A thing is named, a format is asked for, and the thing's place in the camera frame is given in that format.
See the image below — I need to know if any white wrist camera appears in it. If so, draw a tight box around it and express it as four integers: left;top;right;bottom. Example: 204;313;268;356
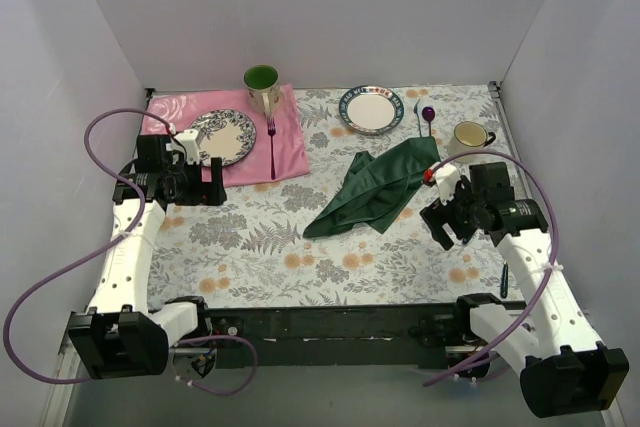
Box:
167;129;203;165
423;163;461;205

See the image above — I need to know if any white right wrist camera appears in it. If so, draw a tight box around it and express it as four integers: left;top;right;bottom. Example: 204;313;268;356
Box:
423;163;461;205

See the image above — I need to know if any pink cloth placemat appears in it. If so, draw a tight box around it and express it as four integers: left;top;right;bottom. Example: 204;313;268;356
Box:
148;84;310;187

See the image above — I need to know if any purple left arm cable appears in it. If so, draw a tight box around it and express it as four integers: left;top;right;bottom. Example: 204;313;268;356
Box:
2;107;176;385

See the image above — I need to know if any gold fork teal handle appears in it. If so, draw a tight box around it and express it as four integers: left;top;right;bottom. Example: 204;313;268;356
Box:
499;262;509;300

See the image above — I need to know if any cream enamel mug black handle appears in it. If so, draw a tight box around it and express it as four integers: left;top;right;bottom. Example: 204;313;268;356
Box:
447;121;496;157

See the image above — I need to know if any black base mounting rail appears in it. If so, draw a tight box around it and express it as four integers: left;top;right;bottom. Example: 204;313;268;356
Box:
173;294;499;369

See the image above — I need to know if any blue metallic teaspoon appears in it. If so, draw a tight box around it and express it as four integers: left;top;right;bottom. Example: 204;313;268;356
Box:
413;100;422;137

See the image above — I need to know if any floral patterned tablecloth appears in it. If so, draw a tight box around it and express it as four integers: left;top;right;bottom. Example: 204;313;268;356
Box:
147;85;510;309

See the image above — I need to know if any blue floral patterned plate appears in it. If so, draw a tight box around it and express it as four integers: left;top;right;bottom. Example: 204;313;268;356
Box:
188;109;257;167

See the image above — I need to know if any white plate blue lettered rim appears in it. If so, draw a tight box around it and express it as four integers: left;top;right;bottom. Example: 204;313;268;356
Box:
338;85;404;135

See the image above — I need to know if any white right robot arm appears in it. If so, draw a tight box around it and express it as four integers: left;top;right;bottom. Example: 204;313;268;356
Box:
420;162;629;418

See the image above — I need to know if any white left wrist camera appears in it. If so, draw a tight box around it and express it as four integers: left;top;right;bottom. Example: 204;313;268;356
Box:
167;129;203;165

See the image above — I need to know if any green interior ceramic mug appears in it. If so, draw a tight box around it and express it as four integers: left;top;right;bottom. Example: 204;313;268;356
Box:
243;65;284;118

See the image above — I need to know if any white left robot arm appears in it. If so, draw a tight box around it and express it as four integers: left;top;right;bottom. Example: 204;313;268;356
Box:
68;129;227;379

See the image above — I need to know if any purple metallic fork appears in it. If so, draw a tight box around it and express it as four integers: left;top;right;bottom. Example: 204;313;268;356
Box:
267;117;276;180

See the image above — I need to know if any dark green cloth napkin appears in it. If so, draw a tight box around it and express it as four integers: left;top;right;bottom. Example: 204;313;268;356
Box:
303;136;440;239

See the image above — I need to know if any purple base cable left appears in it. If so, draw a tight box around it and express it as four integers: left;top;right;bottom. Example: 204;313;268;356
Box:
172;335;259;395

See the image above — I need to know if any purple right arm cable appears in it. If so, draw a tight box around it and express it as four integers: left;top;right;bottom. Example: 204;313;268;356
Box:
422;149;557;388

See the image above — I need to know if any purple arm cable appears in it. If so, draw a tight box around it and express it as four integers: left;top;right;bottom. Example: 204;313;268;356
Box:
2;107;176;385
422;149;557;388

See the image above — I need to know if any purple metallic spoon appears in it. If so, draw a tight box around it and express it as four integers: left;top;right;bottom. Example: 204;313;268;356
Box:
421;106;435;136

